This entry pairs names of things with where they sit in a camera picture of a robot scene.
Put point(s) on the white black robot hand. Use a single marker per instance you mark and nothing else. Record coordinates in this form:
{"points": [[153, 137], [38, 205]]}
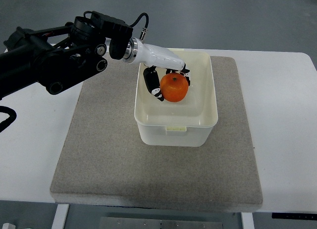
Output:
{"points": [[152, 57]]}

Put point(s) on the orange fruit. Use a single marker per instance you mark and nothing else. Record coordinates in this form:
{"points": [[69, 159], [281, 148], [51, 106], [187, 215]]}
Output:
{"points": [[174, 87]]}

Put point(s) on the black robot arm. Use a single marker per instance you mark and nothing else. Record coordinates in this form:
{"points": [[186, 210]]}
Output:
{"points": [[61, 57]]}

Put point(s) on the cream plastic box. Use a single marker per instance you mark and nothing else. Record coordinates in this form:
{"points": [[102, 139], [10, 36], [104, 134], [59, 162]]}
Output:
{"points": [[185, 123]]}

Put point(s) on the grey felt mat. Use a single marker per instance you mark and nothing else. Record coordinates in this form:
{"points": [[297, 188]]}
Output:
{"points": [[105, 162]]}

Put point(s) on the white table leg left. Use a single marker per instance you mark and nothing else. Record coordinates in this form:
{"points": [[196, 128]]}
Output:
{"points": [[60, 216]]}

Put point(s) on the white table leg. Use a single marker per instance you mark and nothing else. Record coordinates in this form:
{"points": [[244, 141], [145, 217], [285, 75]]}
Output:
{"points": [[60, 216], [247, 221]]}

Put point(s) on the white table leg right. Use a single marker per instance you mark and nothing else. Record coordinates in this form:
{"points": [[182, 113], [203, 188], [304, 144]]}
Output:
{"points": [[247, 221]]}

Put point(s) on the black table control panel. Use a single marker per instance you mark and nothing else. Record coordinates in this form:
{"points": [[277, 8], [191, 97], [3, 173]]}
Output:
{"points": [[295, 216]]}

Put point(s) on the white object floor corner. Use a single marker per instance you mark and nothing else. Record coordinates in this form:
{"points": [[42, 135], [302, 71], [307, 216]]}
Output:
{"points": [[8, 226]]}

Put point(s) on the grey metal base plate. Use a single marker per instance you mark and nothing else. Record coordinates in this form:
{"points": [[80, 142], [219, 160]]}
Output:
{"points": [[133, 223]]}

